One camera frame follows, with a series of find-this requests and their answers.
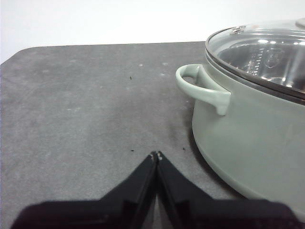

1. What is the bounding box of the pale green electric steamer pot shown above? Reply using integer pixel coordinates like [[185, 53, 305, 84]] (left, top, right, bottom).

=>
[[175, 35, 305, 215]]

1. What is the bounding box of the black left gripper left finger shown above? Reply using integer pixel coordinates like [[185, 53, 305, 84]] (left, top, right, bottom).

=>
[[10, 150, 159, 229]]

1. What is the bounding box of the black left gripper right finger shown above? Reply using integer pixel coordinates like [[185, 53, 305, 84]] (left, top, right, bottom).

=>
[[156, 150, 304, 229]]

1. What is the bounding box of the glass lid with green knob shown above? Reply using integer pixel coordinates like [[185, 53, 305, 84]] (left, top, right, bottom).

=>
[[205, 19, 305, 100]]

